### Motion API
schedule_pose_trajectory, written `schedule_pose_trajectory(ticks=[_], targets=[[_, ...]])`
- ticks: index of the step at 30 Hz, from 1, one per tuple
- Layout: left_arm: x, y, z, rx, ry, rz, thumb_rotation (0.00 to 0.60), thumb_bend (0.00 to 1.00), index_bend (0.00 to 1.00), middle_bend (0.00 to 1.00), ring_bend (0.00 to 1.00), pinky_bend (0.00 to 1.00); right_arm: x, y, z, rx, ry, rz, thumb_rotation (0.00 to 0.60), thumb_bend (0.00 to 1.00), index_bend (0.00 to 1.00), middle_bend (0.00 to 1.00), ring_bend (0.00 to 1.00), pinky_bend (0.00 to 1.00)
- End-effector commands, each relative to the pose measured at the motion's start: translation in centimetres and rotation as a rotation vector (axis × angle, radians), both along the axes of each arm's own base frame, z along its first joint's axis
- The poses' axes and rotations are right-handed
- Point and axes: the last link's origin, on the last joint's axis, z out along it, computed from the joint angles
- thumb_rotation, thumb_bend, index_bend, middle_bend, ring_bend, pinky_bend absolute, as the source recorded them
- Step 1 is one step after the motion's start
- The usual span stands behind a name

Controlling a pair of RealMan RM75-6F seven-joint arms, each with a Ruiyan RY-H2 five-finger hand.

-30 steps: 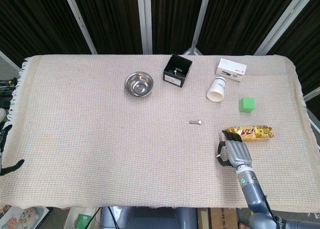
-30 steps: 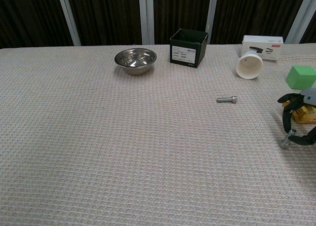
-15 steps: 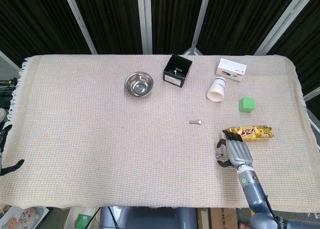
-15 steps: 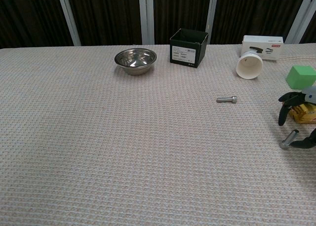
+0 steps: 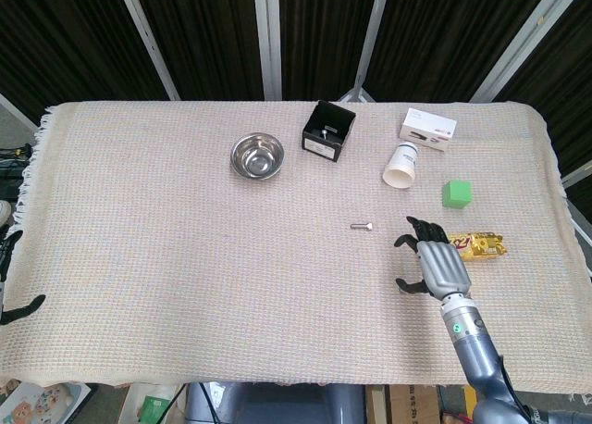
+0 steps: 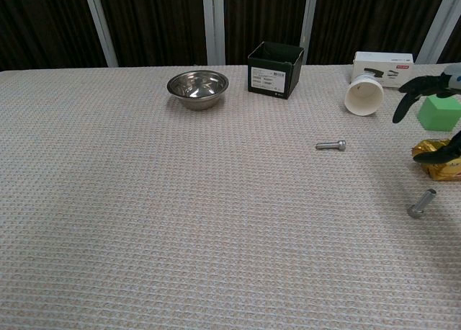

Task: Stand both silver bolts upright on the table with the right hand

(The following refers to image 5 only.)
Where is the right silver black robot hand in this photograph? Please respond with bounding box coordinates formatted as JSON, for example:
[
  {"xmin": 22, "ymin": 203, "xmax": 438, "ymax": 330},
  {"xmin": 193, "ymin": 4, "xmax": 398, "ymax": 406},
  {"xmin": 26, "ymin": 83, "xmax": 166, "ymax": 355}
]
[{"xmin": 393, "ymin": 216, "xmax": 473, "ymax": 301}]

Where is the gold snack packet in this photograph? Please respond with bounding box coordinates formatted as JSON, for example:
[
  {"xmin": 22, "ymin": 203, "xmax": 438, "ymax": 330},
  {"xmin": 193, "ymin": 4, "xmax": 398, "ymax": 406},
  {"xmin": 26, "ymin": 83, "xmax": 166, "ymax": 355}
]
[{"xmin": 446, "ymin": 231, "xmax": 508, "ymax": 262}]

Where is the green cube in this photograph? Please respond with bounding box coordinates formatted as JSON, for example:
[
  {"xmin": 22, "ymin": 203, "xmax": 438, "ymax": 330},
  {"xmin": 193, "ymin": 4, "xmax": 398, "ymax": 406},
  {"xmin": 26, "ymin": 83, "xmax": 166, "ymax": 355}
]
[{"xmin": 441, "ymin": 180, "xmax": 474, "ymax": 210}]

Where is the white paper cup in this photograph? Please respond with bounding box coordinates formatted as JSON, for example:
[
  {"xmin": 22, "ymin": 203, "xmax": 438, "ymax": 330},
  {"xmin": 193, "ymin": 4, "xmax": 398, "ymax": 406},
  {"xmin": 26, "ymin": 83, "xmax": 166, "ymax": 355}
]
[{"xmin": 381, "ymin": 141, "xmax": 420, "ymax": 190}]

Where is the white product box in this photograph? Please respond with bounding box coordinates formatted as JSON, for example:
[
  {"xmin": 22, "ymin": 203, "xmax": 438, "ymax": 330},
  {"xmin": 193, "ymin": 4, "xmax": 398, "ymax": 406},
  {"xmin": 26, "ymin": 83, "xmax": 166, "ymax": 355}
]
[{"xmin": 400, "ymin": 107, "xmax": 459, "ymax": 153}]

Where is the brown cardboard box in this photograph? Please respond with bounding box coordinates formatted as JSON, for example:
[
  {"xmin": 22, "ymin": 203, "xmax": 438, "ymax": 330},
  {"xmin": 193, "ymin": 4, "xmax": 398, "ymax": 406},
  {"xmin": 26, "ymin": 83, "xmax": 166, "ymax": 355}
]
[{"xmin": 364, "ymin": 384, "xmax": 440, "ymax": 424}]

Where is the black open cardboard box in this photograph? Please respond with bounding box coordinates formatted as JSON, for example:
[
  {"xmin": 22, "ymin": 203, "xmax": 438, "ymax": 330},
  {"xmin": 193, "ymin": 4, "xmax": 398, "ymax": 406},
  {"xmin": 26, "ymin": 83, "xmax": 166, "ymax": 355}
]
[{"xmin": 301, "ymin": 100, "xmax": 357, "ymax": 163}]

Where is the stainless steel bowl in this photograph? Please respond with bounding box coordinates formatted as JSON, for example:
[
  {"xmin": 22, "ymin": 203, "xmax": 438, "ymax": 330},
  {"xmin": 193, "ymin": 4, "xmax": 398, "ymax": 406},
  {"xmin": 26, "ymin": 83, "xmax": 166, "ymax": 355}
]
[{"xmin": 229, "ymin": 132, "xmax": 287, "ymax": 181}]

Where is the grey robot torso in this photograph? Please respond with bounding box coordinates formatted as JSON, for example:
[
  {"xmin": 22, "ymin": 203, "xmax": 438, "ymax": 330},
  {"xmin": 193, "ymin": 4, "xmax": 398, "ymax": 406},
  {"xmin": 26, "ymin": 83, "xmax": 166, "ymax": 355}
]
[{"xmin": 184, "ymin": 381, "xmax": 369, "ymax": 424}]

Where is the beige woven tablecloth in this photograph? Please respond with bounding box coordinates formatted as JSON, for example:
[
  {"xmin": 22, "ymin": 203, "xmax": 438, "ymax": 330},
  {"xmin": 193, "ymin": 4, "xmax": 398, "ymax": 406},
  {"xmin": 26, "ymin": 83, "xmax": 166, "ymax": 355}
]
[{"xmin": 0, "ymin": 100, "xmax": 577, "ymax": 395}]

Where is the green packet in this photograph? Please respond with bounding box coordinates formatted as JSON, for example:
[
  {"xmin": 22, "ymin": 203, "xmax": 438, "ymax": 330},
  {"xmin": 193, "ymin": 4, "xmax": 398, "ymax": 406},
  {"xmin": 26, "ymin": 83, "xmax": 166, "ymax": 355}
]
[{"xmin": 138, "ymin": 394, "xmax": 170, "ymax": 420}]

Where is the colourful picture box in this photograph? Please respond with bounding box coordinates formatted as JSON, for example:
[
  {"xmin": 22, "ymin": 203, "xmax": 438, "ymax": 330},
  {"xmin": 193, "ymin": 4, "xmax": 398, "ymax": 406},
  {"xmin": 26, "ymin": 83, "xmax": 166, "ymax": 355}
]
[{"xmin": 0, "ymin": 380, "xmax": 93, "ymax": 424}]

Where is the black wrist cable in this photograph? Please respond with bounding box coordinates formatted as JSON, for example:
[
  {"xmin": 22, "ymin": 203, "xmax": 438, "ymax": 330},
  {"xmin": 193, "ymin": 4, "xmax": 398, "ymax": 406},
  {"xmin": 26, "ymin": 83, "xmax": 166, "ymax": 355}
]
[{"xmin": 497, "ymin": 354, "xmax": 528, "ymax": 416}]

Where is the white metal frame post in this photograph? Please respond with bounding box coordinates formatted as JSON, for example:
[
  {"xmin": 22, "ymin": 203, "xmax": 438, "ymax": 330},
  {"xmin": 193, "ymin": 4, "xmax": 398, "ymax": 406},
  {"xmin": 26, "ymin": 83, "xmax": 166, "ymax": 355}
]
[
  {"xmin": 471, "ymin": 0, "xmax": 585, "ymax": 104},
  {"xmin": 114, "ymin": 0, "xmax": 181, "ymax": 101},
  {"xmin": 253, "ymin": 0, "xmax": 283, "ymax": 100},
  {"xmin": 354, "ymin": 0, "xmax": 392, "ymax": 88}
]

